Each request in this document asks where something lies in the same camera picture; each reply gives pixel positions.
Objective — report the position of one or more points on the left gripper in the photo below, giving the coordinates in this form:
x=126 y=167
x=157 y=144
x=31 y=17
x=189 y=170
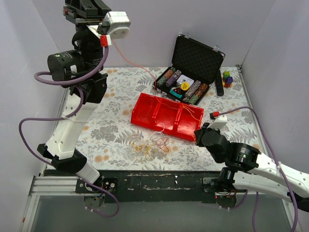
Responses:
x=85 y=13

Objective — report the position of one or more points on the green poker chip row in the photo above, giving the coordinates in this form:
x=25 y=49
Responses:
x=166 y=76

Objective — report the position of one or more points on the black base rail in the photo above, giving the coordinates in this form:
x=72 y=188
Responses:
x=159 y=186

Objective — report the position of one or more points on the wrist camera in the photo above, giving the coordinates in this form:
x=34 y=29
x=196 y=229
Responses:
x=219 y=121
x=115 y=24

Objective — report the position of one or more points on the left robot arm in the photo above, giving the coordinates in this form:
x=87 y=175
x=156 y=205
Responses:
x=80 y=71

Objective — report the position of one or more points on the red compartment tray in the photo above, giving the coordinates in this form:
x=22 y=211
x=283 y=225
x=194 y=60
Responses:
x=173 y=118

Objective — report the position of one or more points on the white card deck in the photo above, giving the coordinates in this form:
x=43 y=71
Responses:
x=183 y=79

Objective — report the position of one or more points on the teal plastic piece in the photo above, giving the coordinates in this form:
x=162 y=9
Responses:
x=175 y=94

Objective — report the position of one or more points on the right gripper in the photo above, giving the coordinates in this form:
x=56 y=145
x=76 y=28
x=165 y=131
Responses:
x=200 y=133

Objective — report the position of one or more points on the orange black chip row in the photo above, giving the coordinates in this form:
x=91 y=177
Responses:
x=197 y=95

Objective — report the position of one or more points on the red triangle piece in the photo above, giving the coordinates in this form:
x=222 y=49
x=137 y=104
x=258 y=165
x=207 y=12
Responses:
x=178 y=90

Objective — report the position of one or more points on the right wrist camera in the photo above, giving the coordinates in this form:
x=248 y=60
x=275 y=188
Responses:
x=219 y=121

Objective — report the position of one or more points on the floral table mat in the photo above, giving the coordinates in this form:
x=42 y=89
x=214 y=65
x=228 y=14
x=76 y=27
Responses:
x=111 y=142

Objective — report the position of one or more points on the black remote control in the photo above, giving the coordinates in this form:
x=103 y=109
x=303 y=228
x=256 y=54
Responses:
x=219 y=84

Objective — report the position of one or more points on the colourful block toy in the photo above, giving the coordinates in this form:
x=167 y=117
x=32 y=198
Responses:
x=227 y=79

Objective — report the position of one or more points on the yellow dealer button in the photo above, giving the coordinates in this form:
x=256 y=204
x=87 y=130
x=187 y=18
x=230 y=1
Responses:
x=185 y=86

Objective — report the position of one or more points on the purple poker chip row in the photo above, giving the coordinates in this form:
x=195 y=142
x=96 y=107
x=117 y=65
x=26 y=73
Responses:
x=173 y=78

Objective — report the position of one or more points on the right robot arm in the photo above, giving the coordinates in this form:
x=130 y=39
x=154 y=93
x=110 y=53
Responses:
x=247 y=168

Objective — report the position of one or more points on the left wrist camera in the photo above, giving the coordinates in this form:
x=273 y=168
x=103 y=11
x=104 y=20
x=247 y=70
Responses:
x=115 y=24

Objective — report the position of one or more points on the black poker chip case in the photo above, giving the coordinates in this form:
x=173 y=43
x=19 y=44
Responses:
x=196 y=61

